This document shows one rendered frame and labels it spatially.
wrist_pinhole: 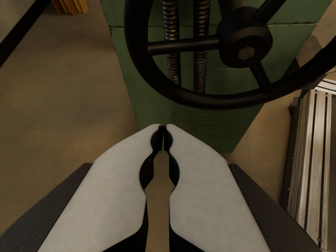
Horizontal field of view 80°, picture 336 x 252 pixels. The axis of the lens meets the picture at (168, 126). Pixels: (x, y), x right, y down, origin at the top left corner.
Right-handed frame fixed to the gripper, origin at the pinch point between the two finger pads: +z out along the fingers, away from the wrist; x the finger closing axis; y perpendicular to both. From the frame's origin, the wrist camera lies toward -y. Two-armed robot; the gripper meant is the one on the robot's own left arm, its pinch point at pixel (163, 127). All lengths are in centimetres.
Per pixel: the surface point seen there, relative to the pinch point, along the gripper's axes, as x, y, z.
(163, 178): -2, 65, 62
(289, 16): 24.5, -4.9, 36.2
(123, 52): -10.8, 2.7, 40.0
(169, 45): 0.3, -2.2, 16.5
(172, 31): 0.7, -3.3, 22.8
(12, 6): -112, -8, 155
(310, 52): 36, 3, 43
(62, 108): -63, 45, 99
